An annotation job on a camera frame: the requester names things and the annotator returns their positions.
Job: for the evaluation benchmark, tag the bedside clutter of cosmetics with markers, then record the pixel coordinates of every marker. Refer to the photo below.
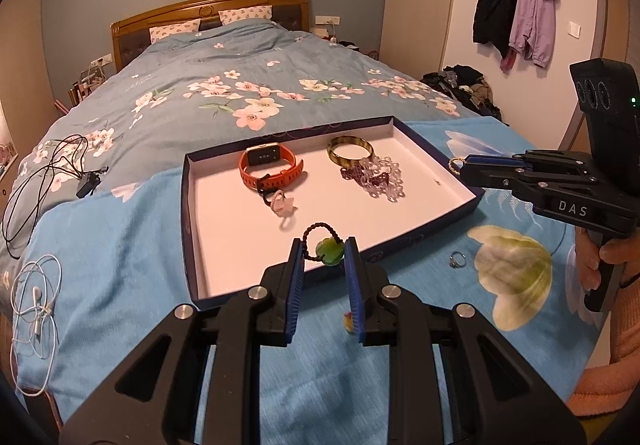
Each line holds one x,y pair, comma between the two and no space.
85,87

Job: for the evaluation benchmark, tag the purple jacket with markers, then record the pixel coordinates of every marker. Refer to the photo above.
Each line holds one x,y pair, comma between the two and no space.
537,10

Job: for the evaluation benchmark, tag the tortoiseshell bangle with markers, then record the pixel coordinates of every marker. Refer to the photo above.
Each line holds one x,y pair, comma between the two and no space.
335,156

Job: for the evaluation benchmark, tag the pile of dark clothes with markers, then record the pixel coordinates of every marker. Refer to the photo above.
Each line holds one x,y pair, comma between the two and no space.
465,87

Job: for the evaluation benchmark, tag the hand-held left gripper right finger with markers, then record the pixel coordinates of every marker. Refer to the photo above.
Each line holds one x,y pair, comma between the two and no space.
354,290

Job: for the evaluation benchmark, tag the black jacket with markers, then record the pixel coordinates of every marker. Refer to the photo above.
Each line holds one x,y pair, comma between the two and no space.
492,15

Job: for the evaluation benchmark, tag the white wall switch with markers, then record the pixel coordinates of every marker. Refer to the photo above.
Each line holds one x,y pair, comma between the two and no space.
574,29

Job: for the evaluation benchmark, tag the white wall socket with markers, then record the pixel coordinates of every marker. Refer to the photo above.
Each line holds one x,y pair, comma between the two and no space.
327,20
101,61

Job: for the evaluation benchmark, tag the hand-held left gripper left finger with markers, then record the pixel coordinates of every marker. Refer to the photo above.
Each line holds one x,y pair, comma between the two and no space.
295,290

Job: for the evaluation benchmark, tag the dark blue shallow box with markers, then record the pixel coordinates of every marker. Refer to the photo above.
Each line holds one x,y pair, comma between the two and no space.
240,245

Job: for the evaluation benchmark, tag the blue floral duvet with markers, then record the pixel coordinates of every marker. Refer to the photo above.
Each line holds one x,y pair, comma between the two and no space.
210,70

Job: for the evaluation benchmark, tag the white earphones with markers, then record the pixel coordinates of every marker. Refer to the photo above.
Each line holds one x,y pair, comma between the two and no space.
35,295

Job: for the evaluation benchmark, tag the person's right hand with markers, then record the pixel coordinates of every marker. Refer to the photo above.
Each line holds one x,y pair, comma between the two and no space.
620,257

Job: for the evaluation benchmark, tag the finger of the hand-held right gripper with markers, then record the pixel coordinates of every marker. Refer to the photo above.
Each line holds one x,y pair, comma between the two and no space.
492,177
495,160

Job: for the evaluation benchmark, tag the blue fern print blanket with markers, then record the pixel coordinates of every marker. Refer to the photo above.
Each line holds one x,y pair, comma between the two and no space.
125,250

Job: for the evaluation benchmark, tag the orange smart watch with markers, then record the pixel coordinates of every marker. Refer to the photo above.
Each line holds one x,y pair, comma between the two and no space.
250,172

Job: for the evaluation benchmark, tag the person's right forearm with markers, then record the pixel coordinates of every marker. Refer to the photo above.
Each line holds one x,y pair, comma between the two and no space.
625,330

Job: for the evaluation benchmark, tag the wooden bed headboard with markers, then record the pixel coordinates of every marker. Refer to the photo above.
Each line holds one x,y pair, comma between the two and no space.
165,12

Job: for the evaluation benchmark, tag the white patterned pillow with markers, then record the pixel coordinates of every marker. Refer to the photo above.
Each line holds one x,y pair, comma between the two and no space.
172,31
245,15

